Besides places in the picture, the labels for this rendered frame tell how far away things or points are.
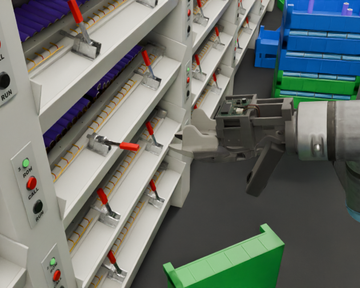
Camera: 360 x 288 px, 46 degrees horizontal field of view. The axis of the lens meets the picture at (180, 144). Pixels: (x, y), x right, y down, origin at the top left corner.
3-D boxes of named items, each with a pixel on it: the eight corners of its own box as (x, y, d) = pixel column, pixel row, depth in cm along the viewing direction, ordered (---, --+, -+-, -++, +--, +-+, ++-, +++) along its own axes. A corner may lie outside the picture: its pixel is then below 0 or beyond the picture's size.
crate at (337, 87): (349, 71, 175) (354, 53, 170) (356, 95, 159) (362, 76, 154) (275, 66, 179) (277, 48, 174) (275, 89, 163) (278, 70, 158)
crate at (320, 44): (358, 34, 165) (363, 14, 161) (368, 55, 149) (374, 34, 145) (280, 29, 170) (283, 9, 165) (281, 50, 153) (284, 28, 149)
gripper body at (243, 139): (222, 95, 71) (296, 91, 66) (230, 138, 75) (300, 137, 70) (210, 118, 65) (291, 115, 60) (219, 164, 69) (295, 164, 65)
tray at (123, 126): (177, 76, 116) (187, 46, 110) (59, 237, 69) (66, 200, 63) (111, 47, 118) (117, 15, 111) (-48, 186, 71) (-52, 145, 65)
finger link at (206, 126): (176, 104, 75) (224, 105, 71) (183, 132, 79) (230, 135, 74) (168, 112, 73) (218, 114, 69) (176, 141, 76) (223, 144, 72)
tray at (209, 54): (229, 46, 181) (241, 16, 172) (187, 118, 135) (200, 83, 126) (186, 27, 183) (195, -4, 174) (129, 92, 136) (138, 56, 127)
